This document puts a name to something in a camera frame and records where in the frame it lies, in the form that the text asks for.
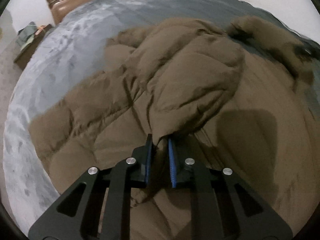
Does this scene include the grey plush bed blanket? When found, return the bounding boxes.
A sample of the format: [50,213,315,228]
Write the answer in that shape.
[3,0,319,239]

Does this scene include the brown puffer jacket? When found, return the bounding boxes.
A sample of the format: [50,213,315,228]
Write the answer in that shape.
[29,16,319,239]

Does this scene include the dark wooden nightstand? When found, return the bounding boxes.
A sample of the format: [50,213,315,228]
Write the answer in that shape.
[14,24,53,70]

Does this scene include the green clothes pile on nightstand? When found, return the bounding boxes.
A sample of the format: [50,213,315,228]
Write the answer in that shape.
[16,22,41,51]

